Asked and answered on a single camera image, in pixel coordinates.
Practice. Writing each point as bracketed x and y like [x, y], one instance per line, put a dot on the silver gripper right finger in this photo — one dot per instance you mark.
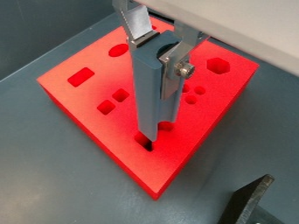
[177, 68]

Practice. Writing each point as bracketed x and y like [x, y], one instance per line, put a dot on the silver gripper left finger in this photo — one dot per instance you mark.
[135, 20]

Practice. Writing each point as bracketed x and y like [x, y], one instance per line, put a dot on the grey arch object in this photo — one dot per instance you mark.
[153, 109]

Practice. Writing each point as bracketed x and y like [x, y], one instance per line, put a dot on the dark grey arch holder block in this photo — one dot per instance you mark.
[241, 209]

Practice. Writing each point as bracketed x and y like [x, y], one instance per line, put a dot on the red foam shape-sorting block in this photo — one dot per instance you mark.
[91, 86]

